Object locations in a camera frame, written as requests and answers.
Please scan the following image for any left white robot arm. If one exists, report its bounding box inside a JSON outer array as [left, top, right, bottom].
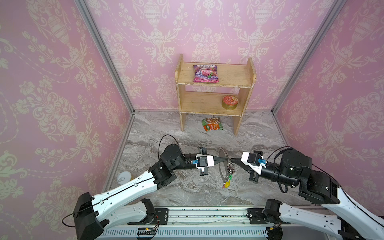
[[70, 144, 227, 240]]

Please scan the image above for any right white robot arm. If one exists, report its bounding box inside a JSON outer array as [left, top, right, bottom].
[[232, 146, 384, 240]]

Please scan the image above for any green orange snack packet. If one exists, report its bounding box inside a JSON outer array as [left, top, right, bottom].
[[202, 117, 223, 132]]

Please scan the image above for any round red gold tin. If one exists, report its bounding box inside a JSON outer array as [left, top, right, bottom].
[[222, 95, 239, 111]]

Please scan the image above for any pink snack packet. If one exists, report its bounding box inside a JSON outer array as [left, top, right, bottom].
[[193, 65, 219, 83]]

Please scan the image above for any wooden two-tier shelf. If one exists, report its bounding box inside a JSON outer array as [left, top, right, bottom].
[[175, 54, 257, 135]]

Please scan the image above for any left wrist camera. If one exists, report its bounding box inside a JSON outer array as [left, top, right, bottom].
[[192, 154, 215, 169]]

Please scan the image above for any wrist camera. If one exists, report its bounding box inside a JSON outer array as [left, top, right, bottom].
[[241, 152, 268, 175], [192, 154, 215, 169]]

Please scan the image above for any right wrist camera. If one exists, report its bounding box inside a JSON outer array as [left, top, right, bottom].
[[241, 152, 268, 175]]

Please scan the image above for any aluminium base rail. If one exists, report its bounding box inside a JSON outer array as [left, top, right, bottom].
[[80, 205, 343, 240]]

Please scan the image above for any aluminium corner post right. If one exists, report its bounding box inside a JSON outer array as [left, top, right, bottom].
[[271, 0, 347, 117]]

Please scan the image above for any aluminium corner post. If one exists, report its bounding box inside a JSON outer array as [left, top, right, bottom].
[[271, 0, 347, 117], [74, 0, 135, 116]]

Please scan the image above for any aluminium corner post left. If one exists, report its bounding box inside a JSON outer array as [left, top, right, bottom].
[[74, 0, 135, 116]]

